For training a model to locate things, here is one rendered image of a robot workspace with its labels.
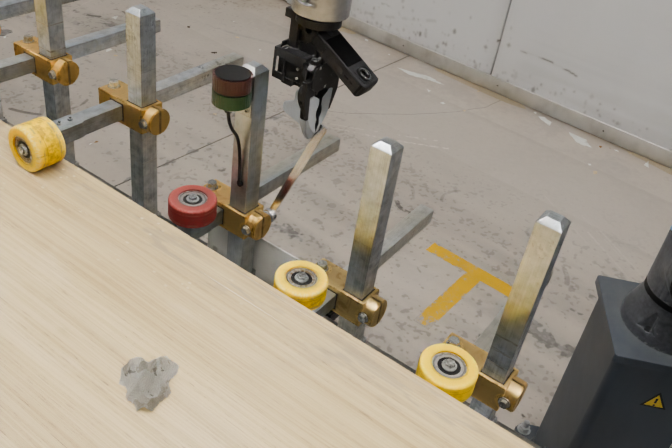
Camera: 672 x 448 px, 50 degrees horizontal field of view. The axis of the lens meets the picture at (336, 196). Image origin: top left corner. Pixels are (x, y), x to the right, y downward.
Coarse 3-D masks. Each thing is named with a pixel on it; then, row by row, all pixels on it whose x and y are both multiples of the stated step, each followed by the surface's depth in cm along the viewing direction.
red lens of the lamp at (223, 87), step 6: (216, 78) 106; (252, 78) 107; (216, 84) 106; (222, 84) 105; (228, 84) 105; (234, 84) 105; (240, 84) 106; (246, 84) 106; (252, 84) 108; (216, 90) 107; (222, 90) 106; (228, 90) 106; (234, 90) 106; (240, 90) 106; (246, 90) 107
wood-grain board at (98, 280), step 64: (0, 128) 130; (0, 192) 115; (64, 192) 117; (0, 256) 103; (64, 256) 105; (128, 256) 107; (192, 256) 109; (0, 320) 93; (64, 320) 95; (128, 320) 96; (192, 320) 98; (256, 320) 99; (320, 320) 101; (0, 384) 85; (64, 384) 87; (192, 384) 89; (256, 384) 90; (320, 384) 92; (384, 384) 93
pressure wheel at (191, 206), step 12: (180, 192) 120; (192, 192) 121; (204, 192) 121; (168, 204) 118; (180, 204) 118; (192, 204) 119; (204, 204) 118; (216, 204) 120; (180, 216) 117; (192, 216) 117; (204, 216) 118; (192, 228) 118
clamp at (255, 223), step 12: (216, 180) 131; (216, 192) 128; (228, 192) 128; (228, 204) 125; (228, 216) 126; (240, 216) 124; (252, 216) 124; (264, 216) 124; (228, 228) 127; (240, 228) 125; (252, 228) 123; (264, 228) 126
